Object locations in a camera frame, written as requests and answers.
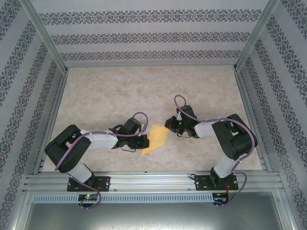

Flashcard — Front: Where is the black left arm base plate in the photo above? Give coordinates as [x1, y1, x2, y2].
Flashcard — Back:
[67, 176, 111, 192]

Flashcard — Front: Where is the aluminium frame post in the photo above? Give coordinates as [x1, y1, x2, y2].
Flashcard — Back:
[20, 0, 69, 74]
[233, 0, 281, 72]

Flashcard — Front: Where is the slotted grey cable duct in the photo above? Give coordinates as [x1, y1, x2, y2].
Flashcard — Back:
[32, 193, 214, 204]

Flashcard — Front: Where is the yellow paper sheet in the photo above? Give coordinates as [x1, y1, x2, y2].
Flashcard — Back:
[141, 124, 170, 156]

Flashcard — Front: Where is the aluminium side rail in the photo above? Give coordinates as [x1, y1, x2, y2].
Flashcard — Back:
[33, 68, 70, 175]
[234, 69, 273, 172]

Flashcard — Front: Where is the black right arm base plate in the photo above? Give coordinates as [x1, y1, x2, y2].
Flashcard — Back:
[193, 174, 239, 192]

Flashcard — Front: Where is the aluminium mounting rail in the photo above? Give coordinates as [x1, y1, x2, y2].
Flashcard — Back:
[23, 170, 285, 193]

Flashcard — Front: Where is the grey metal sheet panel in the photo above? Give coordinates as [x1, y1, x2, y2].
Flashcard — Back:
[14, 191, 295, 230]

